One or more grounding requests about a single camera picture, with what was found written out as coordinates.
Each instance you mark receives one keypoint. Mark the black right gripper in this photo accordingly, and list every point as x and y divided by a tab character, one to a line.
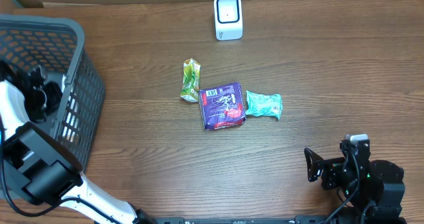
332	167

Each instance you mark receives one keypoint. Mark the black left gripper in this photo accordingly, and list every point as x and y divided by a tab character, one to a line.
55	90

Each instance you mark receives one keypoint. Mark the teal snack packet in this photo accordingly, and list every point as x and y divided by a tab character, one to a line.
264	105

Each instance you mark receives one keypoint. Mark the purple Carefree pad pack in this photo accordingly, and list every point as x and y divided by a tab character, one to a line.
222	106

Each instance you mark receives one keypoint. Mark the green and yellow juice carton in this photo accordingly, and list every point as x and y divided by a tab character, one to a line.
191	78

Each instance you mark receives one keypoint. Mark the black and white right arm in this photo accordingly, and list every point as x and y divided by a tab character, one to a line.
372	190

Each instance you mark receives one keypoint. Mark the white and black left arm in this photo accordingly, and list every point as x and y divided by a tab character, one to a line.
37	173

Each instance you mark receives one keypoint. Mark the white barcode scanner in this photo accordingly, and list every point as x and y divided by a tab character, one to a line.
228	19

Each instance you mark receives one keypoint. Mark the grey plastic mesh basket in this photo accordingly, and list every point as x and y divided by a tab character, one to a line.
57	44

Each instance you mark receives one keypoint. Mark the black rail at table edge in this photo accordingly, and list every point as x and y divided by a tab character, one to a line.
300	219

